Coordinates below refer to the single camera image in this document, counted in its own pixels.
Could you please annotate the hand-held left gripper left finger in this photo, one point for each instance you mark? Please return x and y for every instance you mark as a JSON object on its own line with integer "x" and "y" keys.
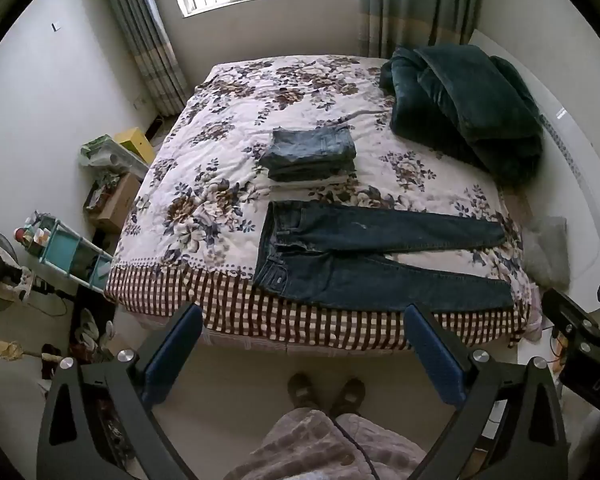
{"x": 172, "y": 355}

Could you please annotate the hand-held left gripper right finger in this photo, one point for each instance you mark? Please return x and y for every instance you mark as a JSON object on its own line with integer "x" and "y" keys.
{"x": 435, "y": 355}

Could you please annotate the dark blue jeans pants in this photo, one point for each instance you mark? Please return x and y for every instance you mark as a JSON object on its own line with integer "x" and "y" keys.
{"x": 380, "y": 285}

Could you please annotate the plush checked pajama pants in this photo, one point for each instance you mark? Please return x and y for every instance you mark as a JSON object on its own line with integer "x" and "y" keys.
{"x": 305, "y": 450}

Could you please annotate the beige folded pants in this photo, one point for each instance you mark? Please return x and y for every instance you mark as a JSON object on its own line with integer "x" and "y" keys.
{"x": 310, "y": 185}

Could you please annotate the grey pillow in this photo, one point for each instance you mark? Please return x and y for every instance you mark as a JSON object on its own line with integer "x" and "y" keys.
{"x": 547, "y": 250}

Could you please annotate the red checkered bed sheet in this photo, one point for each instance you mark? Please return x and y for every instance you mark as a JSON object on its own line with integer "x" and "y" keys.
{"x": 230, "y": 300}

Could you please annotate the pile of shoes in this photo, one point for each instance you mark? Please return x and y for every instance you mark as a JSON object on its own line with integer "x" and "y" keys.
{"x": 87, "y": 330}

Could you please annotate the person's right shoe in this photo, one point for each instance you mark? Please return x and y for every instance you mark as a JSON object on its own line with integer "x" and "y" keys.
{"x": 350, "y": 395}

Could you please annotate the person's shoe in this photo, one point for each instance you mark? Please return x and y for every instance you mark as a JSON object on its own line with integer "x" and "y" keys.
{"x": 350, "y": 395}
{"x": 302, "y": 390}

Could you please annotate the person's left shoe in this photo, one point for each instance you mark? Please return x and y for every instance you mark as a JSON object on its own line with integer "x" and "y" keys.
{"x": 302, "y": 390}

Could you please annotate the white headboard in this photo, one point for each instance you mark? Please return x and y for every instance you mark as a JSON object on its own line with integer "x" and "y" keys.
{"x": 575, "y": 160}

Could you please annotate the teal shelf cart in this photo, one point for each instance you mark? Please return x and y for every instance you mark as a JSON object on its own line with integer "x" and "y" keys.
{"x": 62, "y": 247}

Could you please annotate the cardboard box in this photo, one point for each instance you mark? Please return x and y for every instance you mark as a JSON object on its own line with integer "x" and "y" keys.
{"x": 117, "y": 205}

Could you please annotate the standing fan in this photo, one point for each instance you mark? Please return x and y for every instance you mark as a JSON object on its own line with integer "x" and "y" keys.
{"x": 0, "y": 270}

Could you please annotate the bed with floral cover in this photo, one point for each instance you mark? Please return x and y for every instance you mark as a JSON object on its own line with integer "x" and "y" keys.
{"x": 215, "y": 160}

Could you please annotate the yellow box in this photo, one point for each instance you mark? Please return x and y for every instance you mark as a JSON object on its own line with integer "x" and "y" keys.
{"x": 135, "y": 142}

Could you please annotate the dark grey folded jeans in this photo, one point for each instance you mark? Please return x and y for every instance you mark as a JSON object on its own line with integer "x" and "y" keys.
{"x": 312, "y": 172}

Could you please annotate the dark green plush blanket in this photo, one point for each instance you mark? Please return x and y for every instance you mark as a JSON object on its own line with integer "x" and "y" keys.
{"x": 470, "y": 105}

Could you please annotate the faded blue folded jeans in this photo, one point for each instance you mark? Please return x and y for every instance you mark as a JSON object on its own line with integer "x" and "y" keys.
{"x": 310, "y": 145}

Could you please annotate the green striped curtain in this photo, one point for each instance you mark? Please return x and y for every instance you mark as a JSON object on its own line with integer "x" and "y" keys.
{"x": 145, "y": 40}
{"x": 415, "y": 5}

